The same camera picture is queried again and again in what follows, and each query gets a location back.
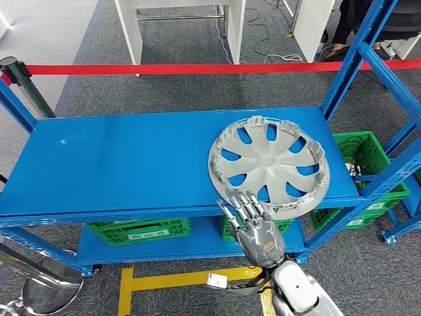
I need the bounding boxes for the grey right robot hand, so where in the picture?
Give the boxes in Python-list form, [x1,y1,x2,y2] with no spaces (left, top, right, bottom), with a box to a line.
[216,188,286,269]

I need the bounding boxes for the grey plastic wheel cover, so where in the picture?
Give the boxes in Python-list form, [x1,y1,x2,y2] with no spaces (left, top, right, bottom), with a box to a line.
[207,115,330,221]

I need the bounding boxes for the blue metal shelf rack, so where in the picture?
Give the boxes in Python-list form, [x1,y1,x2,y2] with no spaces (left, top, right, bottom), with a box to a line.
[381,120,421,245]
[0,0,421,278]

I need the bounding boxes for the white desk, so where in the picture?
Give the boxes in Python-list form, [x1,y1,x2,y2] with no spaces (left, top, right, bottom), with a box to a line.
[276,0,341,64]
[114,0,247,78]

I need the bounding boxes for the person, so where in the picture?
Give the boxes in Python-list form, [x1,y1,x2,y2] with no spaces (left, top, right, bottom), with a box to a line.
[320,0,383,61]

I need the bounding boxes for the chrome stanchion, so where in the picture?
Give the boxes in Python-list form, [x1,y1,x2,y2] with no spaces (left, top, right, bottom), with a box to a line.
[0,242,86,316]
[0,55,57,119]

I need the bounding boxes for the black office chair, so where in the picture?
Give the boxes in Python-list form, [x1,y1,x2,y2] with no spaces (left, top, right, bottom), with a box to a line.
[371,0,421,43]

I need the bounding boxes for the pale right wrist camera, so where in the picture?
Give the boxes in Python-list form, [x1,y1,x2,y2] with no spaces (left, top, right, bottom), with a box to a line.
[206,272,229,290]

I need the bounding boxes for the black cable bundle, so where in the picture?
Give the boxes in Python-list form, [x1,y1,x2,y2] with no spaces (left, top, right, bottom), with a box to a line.
[339,135,367,170]

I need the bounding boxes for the white floor cable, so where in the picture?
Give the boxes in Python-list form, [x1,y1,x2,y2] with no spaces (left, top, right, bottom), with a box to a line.
[214,5,304,66]

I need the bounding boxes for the black floor cable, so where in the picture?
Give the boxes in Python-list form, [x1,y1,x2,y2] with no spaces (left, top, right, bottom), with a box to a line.
[244,7,276,60]

